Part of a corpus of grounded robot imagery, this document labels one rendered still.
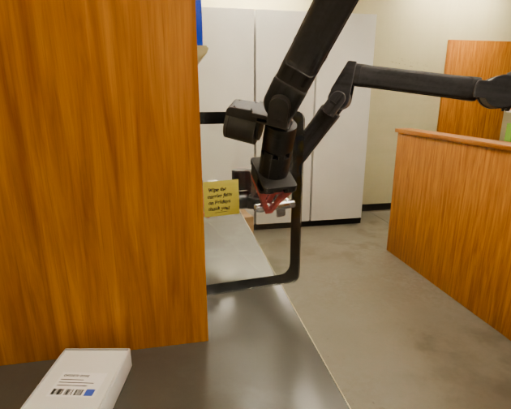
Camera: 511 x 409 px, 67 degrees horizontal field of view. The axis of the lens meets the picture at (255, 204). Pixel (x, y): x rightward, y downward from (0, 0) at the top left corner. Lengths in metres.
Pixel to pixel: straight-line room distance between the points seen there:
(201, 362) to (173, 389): 0.08
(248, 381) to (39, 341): 0.40
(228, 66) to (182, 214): 3.26
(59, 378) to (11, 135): 0.40
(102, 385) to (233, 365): 0.23
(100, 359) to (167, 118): 0.43
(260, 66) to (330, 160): 1.21
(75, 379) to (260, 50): 3.56
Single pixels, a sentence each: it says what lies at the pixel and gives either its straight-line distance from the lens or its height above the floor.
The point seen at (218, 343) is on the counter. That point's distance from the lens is 0.83.
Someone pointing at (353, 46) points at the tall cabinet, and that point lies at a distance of 4.29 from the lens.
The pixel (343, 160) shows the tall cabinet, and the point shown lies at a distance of 4.31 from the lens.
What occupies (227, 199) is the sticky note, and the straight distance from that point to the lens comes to 0.82.
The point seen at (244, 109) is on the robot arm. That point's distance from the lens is 0.69.
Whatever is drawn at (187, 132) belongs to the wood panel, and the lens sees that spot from 0.69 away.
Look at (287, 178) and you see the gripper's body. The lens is 0.74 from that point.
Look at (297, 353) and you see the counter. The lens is 0.81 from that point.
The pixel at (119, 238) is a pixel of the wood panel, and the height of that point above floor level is 1.17.
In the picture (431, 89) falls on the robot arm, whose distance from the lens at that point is 1.12.
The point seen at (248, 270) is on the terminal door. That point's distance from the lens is 0.89.
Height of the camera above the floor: 1.42
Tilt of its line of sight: 16 degrees down
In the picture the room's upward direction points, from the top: straight up
